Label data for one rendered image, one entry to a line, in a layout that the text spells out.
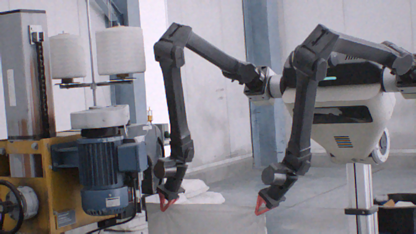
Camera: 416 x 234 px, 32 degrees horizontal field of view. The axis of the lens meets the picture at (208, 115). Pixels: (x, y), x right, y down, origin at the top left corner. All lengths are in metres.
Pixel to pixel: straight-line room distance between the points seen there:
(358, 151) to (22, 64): 1.27
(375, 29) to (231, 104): 2.36
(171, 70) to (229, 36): 8.53
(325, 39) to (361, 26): 8.71
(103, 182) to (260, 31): 9.10
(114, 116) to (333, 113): 0.83
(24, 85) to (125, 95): 6.28
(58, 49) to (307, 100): 0.91
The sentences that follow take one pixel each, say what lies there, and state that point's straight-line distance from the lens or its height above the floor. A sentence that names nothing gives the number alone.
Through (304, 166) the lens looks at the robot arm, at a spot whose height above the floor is 1.19.
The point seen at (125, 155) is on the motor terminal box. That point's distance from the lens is 2.30.
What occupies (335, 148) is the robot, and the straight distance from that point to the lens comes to 2.81.
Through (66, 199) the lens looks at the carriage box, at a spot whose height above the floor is 1.13.
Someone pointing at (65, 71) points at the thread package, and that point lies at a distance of 2.58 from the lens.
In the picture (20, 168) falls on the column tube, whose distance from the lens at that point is 2.46.
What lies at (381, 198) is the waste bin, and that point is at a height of 0.63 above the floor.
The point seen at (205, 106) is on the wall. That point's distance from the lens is 10.25.
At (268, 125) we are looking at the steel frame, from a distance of 11.28.
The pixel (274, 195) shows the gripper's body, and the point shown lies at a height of 1.10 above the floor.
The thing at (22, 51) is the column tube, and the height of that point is 1.63.
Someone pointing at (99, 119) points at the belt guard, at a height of 1.39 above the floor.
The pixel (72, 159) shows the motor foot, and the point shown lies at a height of 1.26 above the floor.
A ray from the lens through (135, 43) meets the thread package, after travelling 2.42.
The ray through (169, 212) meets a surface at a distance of 2.66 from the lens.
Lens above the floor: 1.50
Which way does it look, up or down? 3 degrees down
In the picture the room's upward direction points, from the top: 4 degrees counter-clockwise
